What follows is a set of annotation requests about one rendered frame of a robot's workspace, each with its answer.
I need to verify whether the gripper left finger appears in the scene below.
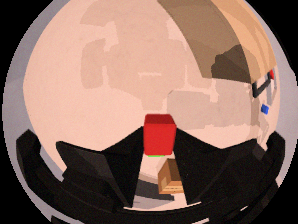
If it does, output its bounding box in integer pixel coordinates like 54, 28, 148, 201
55, 126, 144, 208

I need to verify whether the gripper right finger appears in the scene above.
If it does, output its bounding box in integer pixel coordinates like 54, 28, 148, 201
173, 128, 257, 205

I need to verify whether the small blue block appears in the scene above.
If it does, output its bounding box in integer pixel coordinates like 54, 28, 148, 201
261, 104, 269, 115

